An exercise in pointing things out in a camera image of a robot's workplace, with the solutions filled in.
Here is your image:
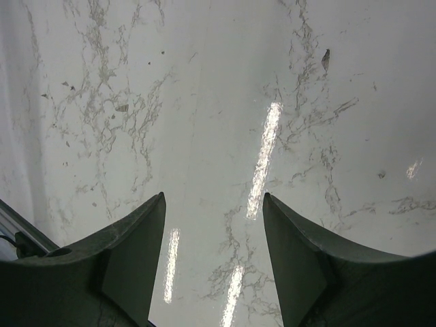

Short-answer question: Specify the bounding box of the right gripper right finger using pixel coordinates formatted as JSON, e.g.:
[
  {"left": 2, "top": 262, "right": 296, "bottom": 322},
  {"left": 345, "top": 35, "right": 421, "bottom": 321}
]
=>
[{"left": 263, "top": 193, "right": 435, "bottom": 326}]

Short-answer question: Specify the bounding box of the left aluminium frame post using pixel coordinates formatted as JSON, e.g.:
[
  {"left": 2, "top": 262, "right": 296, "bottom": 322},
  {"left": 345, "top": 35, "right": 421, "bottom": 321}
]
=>
[{"left": 1, "top": 200, "right": 59, "bottom": 259}]

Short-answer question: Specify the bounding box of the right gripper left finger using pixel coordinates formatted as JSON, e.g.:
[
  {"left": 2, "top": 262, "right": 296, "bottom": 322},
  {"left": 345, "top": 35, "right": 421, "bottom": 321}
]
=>
[{"left": 1, "top": 193, "right": 166, "bottom": 326}]

